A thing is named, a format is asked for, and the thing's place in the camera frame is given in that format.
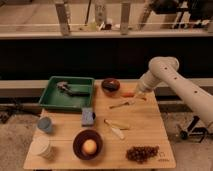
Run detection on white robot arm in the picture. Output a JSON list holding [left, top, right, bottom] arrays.
[[135, 57, 213, 133]]

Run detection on small red bowl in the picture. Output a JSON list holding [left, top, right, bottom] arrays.
[[101, 78, 120, 96]]

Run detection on dark brown bowl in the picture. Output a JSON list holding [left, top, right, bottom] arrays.
[[73, 129, 103, 160]]

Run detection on wooden folding table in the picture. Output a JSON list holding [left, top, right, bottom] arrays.
[[24, 83, 176, 170]]

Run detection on wooden spatula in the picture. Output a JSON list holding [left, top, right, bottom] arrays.
[[104, 119, 130, 130]]

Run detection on white plastic knife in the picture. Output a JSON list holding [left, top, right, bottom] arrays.
[[111, 127, 125, 140]]

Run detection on blue sponge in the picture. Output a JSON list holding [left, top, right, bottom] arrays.
[[82, 108, 96, 126]]

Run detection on bunch of dark grapes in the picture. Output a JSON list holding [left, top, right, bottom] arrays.
[[126, 146, 159, 163]]

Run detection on orange ball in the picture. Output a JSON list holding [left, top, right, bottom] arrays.
[[82, 139, 97, 155]]

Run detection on green plastic tray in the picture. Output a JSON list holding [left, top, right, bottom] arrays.
[[39, 76, 94, 112]]

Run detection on grey tool in tray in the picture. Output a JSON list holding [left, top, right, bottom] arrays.
[[57, 81, 89, 96]]

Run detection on blue grey cup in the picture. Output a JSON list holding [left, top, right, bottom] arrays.
[[37, 117, 53, 134]]

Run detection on white ribbed cup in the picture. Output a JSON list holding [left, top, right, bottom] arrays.
[[31, 136, 53, 159]]

